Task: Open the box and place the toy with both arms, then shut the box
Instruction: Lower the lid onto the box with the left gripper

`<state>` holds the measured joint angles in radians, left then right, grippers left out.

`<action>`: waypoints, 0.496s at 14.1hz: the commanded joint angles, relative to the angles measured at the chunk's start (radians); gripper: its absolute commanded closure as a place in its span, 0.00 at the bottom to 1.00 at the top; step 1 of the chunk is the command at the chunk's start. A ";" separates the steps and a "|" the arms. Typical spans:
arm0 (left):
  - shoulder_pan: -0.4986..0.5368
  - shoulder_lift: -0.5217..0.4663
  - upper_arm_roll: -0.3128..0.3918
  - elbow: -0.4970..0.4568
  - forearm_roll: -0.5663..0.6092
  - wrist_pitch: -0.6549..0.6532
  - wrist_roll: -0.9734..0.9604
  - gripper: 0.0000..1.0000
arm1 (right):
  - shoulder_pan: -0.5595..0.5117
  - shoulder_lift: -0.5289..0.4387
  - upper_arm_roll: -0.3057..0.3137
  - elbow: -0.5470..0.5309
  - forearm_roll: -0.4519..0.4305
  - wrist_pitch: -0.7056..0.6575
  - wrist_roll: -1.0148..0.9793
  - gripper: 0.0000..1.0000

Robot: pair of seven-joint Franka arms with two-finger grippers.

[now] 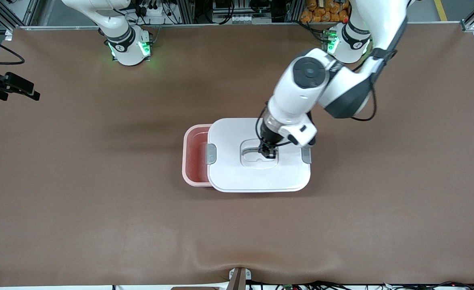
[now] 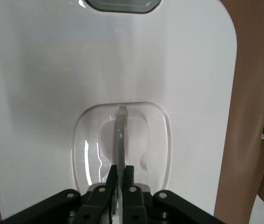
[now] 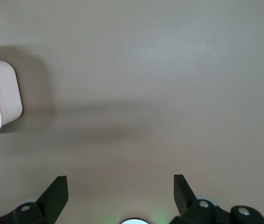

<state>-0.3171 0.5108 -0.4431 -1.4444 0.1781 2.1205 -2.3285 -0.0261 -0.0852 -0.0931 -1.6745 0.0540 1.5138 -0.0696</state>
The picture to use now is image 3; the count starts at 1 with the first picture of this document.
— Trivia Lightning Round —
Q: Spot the brown table mat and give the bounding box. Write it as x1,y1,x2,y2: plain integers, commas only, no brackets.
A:
0,0,264,224

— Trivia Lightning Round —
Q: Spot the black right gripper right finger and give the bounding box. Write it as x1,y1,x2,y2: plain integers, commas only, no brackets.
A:
170,174,264,224

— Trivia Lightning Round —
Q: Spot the pale pink translucent box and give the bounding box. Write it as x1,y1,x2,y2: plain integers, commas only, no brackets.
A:
0,56,23,140

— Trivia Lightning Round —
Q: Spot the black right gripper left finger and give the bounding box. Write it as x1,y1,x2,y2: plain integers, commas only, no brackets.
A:
0,175,68,224

